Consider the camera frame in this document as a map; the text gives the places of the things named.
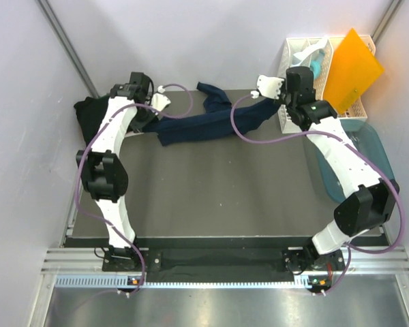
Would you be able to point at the right aluminium corner post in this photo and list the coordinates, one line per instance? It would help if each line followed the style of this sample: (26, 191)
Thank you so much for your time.
(386, 19)

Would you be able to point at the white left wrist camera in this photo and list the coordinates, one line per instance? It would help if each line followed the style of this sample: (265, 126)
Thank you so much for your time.
(159, 101)

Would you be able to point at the aluminium corner post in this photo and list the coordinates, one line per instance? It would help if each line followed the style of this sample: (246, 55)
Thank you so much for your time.
(386, 19)
(70, 51)

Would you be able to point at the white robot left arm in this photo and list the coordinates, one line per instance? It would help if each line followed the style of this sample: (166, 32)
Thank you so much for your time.
(103, 175)

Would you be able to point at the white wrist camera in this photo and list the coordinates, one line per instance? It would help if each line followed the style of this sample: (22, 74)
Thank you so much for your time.
(159, 101)
(268, 87)

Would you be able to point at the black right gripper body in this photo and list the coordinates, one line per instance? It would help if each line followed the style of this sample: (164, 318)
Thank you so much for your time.
(286, 101)

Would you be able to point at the aluminium frame rail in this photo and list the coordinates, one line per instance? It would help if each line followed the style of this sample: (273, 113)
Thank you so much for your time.
(223, 282)

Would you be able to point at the teal headphones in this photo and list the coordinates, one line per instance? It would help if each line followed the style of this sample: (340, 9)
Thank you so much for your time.
(315, 65)

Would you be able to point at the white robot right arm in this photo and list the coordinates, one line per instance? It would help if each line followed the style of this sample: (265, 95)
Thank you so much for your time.
(369, 196)

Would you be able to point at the translucent teal plastic bin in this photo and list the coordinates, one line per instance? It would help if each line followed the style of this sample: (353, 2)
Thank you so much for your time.
(367, 142)

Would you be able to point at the left aluminium corner post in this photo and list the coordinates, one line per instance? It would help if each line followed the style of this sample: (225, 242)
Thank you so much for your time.
(70, 51)

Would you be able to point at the orange plastic folder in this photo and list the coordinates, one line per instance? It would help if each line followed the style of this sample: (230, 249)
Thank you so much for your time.
(354, 68)

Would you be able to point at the navy blue t shirt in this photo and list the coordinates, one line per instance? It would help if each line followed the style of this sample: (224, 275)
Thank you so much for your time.
(215, 122)

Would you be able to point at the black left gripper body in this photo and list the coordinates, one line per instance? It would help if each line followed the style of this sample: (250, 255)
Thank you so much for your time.
(143, 116)

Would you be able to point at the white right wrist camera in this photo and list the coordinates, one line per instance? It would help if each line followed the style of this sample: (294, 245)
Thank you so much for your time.
(268, 87)

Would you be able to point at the folded black t shirt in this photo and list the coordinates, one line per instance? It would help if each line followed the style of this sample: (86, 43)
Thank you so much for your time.
(90, 113)

